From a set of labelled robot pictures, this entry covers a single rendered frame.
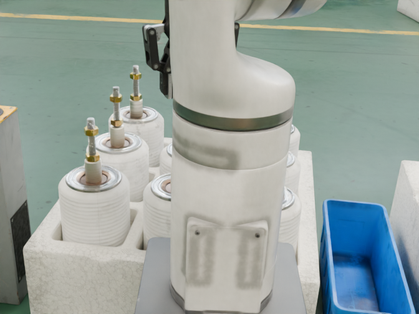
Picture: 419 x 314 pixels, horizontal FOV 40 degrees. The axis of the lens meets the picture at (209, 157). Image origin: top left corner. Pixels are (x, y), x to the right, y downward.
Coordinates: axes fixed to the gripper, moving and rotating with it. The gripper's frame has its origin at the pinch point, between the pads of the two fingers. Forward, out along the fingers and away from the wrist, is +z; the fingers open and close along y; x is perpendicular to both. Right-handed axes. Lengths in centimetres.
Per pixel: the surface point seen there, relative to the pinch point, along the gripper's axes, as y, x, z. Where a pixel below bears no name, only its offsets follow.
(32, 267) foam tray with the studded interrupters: 25.2, 6.9, 20.5
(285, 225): -4.8, 20.8, 12.4
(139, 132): 4.1, -11.6, 11.5
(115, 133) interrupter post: 10.0, -5.2, 8.2
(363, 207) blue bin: -31.9, 4.7, 24.4
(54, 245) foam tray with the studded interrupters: 22.1, 7.2, 17.5
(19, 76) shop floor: 12, -120, 34
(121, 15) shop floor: -47, -201, 34
